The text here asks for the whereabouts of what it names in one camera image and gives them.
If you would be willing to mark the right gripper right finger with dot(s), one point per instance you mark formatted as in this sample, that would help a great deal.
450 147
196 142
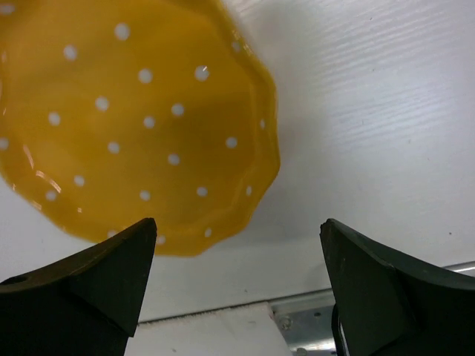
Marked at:
389 303

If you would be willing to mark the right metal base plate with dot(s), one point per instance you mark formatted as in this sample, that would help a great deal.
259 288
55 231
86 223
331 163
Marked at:
305 322

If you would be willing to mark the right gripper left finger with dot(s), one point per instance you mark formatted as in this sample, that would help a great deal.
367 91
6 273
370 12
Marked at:
86 304

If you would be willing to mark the yellow dotted plate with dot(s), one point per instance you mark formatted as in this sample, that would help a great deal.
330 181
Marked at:
113 111

